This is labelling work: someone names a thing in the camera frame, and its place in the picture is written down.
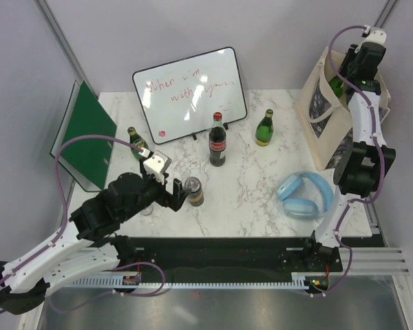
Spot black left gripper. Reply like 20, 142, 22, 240
122, 158, 192, 221

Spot green bottle red label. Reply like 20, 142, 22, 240
329, 76, 344, 98

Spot green bottle yellow label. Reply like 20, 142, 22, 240
255, 109, 274, 146

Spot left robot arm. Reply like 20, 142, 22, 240
0, 173, 190, 315

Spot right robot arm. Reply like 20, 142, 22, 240
301, 41, 396, 271

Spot dark beverage can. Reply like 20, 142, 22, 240
184, 177, 204, 207

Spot beige canvas tote bag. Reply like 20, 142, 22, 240
294, 47, 392, 172

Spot small white blue can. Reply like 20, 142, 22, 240
140, 205, 153, 217

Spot cola glass bottle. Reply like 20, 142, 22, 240
209, 112, 226, 167

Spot green bottle far left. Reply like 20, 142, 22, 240
127, 126, 149, 161

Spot green binder folder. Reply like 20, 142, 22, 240
49, 79, 118, 193

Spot whiteboard with red writing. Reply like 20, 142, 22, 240
132, 47, 248, 145

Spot light blue headphones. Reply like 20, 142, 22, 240
276, 171, 334, 220

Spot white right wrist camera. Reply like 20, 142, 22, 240
362, 25, 387, 45

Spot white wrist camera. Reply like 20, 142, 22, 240
140, 149, 172, 186
362, 25, 387, 45

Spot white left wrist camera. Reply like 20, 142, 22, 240
140, 149, 172, 186

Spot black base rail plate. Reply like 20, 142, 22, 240
132, 237, 343, 278

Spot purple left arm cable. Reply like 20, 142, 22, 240
0, 135, 149, 316

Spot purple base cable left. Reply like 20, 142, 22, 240
47, 261, 166, 314

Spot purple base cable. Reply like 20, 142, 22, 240
47, 261, 166, 314
304, 243, 355, 299

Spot white slotted cable duct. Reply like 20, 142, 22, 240
68, 269, 326, 289

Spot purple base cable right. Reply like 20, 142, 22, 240
304, 243, 355, 299

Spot aluminium extrusion rail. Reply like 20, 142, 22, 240
348, 247, 409, 276

